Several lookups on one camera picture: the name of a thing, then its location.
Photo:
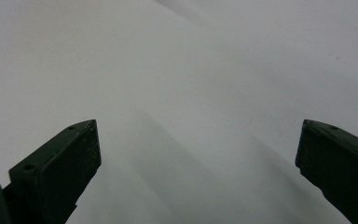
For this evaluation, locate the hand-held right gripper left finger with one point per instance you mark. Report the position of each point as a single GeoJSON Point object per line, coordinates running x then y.
{"type": "Point", "coordinates": [56, 174]}

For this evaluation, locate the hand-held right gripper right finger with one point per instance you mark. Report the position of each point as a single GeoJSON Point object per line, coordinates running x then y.
{"type": "Point", "coordinates": [341, 168]}

